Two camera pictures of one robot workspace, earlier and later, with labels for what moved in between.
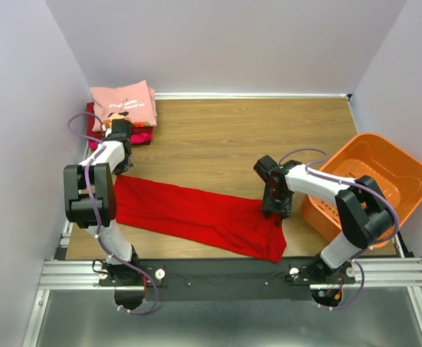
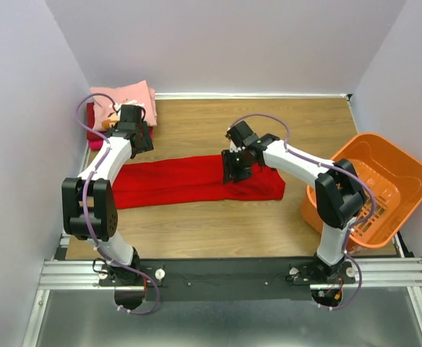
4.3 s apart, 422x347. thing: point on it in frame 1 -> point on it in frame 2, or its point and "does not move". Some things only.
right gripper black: [276, 208] -> [230, 168]
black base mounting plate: [230, 279] does not move
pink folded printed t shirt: [134, 101] does not move
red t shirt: [218, 221] -> [181, 178]
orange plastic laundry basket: [404, 177] does not move
